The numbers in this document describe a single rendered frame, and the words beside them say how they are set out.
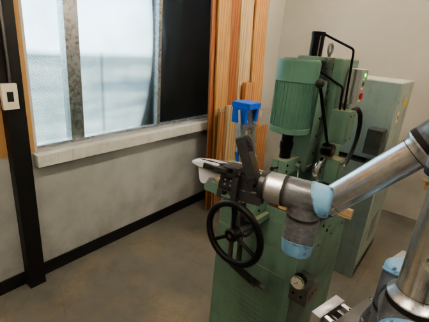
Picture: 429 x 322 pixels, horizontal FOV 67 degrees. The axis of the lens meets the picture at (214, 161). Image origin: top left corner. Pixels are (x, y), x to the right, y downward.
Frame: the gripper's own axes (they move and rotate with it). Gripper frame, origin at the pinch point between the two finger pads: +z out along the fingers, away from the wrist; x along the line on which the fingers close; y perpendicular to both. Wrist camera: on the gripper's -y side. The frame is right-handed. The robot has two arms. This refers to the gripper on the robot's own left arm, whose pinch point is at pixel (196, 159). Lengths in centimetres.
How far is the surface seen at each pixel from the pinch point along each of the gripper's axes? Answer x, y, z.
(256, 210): 49, 27, -5
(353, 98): 89, -24, -29
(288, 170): 70, 12, -10
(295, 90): 58, -23, -9
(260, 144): 252, 31, 61
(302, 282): 48, 50, -29
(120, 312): 58, 117, 68
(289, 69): 57, -30, -6
